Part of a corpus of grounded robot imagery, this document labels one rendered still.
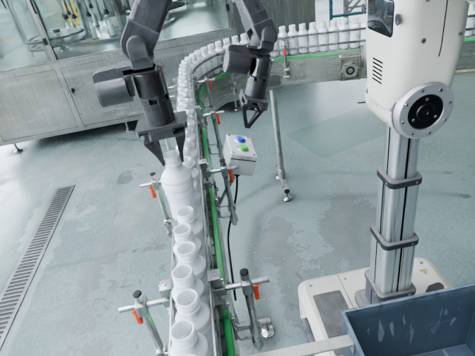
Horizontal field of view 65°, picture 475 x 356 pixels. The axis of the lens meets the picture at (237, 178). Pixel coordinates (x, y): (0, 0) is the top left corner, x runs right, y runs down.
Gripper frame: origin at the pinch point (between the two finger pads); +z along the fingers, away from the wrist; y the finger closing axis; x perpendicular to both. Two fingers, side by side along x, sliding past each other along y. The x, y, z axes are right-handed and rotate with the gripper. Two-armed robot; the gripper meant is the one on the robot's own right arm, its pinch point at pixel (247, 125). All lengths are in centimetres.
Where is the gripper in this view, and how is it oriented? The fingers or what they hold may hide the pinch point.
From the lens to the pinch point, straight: 110.2
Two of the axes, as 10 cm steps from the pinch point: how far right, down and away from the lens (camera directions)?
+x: 9.7, 1.0, 2.1
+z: -1.9, 8.5, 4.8
